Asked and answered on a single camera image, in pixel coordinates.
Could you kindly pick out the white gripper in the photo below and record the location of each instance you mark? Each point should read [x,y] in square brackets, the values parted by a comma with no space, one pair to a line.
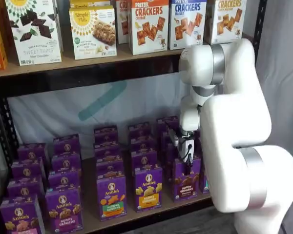
[185,146]

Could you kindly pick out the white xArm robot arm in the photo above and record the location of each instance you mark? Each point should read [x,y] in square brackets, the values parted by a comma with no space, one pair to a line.
[234,97]

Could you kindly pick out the purple Annie's box teal patch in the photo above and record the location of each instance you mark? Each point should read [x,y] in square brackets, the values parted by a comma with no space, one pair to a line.
[197,135]
[205,185]
[199,148]

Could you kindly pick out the purple Annie's box yellow patch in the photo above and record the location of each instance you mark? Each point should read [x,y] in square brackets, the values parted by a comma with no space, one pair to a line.
[147,190]
[141,143]
[144,159]
[139,130]

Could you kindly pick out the purple Annie's hidden veggies box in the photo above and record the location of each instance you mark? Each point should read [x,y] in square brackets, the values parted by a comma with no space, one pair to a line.
[107,151]
[110,168]
[106,135]
[111,197]

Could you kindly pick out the purple Annie's bunny grahams box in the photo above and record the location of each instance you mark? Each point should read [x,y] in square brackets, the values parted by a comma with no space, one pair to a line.
[67,146]
[63,209]
[63,180]
[66,162]

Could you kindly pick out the sea salt pretzel crackers box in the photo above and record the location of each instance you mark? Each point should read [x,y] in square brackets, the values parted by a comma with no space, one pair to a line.
[188,24]

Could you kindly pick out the cheddar pretzel crackers box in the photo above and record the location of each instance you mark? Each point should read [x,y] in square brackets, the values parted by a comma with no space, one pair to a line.
[149,29]
[123,22]

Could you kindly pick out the honey mustard pretzel crackers box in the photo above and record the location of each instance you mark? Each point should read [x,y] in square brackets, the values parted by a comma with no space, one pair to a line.
[227,22]

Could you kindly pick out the purple Annie's box pink patch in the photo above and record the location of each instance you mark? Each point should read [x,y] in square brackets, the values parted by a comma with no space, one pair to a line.
[27,170]
[24,189]
[19,214]
[31,153]

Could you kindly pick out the Simple Mills bar box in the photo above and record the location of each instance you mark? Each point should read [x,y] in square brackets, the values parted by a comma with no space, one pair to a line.
[90,3]
[92,31]

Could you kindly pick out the Sweet Thins cookie box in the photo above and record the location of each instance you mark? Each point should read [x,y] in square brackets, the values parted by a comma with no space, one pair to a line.
[34,36]

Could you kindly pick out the white backdrop sheet teal stripe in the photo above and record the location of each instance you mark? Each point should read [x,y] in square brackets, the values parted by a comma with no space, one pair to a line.
[63,109]

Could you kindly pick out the white side curtain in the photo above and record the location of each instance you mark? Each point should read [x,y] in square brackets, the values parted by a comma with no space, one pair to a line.
[283,48]

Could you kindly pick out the grey gripper-mounted camera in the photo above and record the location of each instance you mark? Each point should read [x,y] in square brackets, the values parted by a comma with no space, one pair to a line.
[174,137]

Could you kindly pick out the black metal shelving frame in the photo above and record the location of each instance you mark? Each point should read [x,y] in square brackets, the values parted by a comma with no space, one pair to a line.
[63,78]

